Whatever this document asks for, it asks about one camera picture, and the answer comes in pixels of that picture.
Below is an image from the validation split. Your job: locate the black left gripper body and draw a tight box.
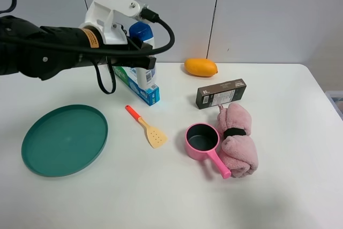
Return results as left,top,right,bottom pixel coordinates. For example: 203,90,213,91
91,38,139,67

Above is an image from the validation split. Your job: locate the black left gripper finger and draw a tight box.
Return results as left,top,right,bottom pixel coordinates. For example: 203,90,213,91
133,38,152,50
125,56,156,69

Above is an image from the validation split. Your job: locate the white blue-capped shampoo bottle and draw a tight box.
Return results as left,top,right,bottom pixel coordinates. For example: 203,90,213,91
129,21,155,90

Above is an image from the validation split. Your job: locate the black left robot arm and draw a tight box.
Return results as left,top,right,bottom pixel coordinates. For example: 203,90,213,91
1,16,156,80

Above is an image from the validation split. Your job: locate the blue toothpaste box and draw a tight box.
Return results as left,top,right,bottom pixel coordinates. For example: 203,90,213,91
114,67,160,106

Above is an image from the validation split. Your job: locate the yellow mango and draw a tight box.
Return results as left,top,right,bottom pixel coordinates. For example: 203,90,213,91
184,58,218,77

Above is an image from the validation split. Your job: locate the brown espresso box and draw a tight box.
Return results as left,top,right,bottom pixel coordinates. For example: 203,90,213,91
196,79,247,109

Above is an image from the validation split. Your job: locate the pink toy saucepan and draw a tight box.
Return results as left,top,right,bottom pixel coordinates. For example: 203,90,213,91
185,123,232,179

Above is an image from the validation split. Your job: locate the green round plate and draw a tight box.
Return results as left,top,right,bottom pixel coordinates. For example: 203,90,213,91
21,105,108,178

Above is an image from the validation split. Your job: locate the pink rolled towel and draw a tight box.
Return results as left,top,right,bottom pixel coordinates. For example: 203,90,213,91
217,102,258,178

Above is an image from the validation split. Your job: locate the black camera cable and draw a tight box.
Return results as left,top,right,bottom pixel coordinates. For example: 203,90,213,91
0,0,175,95

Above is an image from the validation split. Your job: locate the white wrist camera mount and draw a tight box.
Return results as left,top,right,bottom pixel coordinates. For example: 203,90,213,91
80,0,148,45

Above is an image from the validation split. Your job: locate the orange handled yellow spatula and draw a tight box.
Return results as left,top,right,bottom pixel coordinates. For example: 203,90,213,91
125,105,168,149

